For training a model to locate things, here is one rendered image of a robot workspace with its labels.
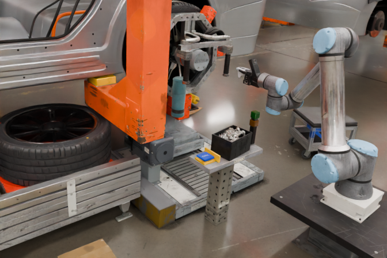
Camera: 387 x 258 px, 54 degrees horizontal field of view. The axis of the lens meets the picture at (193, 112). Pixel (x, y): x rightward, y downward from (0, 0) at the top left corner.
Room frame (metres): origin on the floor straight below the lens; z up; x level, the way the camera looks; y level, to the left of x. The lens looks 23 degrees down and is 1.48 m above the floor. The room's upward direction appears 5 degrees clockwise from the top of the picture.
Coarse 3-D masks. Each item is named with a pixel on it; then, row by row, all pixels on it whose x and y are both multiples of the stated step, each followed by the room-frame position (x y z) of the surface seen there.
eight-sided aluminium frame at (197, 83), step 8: (176, 16) 2.39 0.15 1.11; (184, 16) 2.44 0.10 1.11; (192, 16) 2.49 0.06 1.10; (200, 16) 2.52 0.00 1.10; (200, 24) 2.59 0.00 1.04; (208, 24) 2.58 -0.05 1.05; (208, 40) 2.66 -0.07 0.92; (208, 48) 2.65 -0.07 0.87; (216, 48) 2.64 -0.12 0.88; (208, 56) 2.65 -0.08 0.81; (216, 56) 2.64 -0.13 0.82; (208, 64) 2.64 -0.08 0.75; (200, 72) 2.62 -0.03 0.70; (208, 72) 2.60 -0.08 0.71; (200, 80) 2.56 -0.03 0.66; (168, 88) 2.37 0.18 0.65; (192, 88) 2.51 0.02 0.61
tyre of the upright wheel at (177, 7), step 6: (174, 0) 2.63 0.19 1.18; (174, 6) 2.49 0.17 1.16; (180, 6) 2.52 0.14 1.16; (186, 6) 2.55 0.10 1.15; (192, 6) 2.58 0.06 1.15; (174, 12) 2.49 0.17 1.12; (180, 12) 2.52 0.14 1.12; (186, 12) 2.55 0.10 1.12; (192, 12) 2.59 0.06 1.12; (198, 12) 2.62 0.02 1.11; (126, 30) 2.47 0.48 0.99; (126, 36) 2.44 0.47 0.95; (126, 42) 2.43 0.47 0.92
